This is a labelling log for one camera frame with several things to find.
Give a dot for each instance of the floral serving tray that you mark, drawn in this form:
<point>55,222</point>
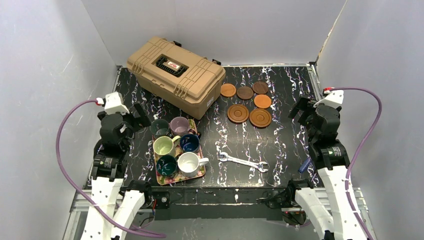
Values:
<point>178,176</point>

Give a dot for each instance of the lilac mug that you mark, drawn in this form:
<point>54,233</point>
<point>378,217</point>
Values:
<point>179,126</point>

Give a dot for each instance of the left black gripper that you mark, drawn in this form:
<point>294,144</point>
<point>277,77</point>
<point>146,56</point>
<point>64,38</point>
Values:
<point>134,118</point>

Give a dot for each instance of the pale green mug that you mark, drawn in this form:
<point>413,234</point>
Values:
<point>166,145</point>

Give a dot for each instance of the ringed orange wooden coaster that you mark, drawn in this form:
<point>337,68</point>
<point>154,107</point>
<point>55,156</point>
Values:
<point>260,118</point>

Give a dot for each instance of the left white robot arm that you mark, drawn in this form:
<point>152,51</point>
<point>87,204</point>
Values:
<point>106,221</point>

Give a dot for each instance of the ringed brown wooden coaster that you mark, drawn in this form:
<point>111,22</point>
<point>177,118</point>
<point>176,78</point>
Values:
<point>238,113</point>

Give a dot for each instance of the white mug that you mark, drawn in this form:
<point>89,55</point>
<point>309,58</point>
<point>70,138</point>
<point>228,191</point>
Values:
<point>189,163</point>

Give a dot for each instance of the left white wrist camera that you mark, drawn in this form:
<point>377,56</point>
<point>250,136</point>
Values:
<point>113,104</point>

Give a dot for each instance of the dark walnut wooden coaster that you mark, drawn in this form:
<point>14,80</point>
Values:
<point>260,88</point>

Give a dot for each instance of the dark brown wooden coaster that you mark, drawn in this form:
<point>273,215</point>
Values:
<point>245,92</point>

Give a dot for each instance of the dark grey mug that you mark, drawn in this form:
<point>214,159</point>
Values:
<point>160,128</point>

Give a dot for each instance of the navy blue mug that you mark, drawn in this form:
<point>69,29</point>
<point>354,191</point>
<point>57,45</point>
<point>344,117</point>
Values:
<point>190,142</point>

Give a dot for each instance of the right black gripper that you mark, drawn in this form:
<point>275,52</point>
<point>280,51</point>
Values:
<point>302,108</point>

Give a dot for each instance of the light orange wooden coaster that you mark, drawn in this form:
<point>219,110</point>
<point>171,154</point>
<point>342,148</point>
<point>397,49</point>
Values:
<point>228,90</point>

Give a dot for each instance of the yellow blue screwdriver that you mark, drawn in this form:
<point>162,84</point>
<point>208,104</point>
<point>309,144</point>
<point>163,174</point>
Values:
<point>304,166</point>

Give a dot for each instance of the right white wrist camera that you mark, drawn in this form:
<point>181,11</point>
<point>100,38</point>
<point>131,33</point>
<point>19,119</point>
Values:
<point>331,97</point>

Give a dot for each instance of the silver double-ended wrench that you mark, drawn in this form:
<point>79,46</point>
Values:
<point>260,166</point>

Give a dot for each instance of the dark teal mug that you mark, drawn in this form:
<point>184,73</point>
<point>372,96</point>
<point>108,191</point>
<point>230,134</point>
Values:
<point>167,166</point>

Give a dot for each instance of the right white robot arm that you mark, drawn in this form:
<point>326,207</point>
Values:
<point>329,157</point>

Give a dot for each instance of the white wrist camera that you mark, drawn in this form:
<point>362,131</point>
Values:
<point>331,97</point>
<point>113,104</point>

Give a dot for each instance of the tan plastic toolbox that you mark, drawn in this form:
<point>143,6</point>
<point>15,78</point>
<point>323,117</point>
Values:
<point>186,80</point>

